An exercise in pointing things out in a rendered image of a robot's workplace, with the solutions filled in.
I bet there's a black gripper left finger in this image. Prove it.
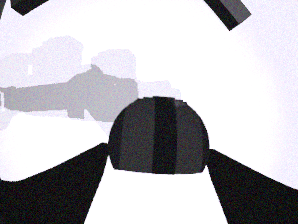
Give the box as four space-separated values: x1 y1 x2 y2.
0 143 109 224

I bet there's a dark grey unit with label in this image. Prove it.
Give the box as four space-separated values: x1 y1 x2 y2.
108 96 210 175

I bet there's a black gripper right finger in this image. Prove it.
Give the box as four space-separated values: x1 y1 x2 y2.
206 149 298 224

